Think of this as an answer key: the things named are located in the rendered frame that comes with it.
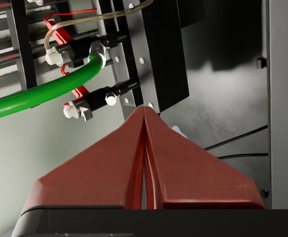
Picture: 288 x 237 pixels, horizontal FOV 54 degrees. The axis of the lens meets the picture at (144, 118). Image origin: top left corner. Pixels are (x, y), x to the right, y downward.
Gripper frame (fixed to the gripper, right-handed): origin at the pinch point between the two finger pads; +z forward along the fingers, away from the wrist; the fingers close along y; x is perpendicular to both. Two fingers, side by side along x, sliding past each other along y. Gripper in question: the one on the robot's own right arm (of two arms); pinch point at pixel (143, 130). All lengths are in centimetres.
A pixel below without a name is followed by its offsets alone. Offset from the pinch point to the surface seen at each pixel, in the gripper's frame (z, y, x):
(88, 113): 22.3, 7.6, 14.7
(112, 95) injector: 27.0, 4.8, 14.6
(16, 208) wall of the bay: 33, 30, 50
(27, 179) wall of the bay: 37, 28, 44
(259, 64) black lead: 33.1, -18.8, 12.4
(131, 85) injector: 32.0, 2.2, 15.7
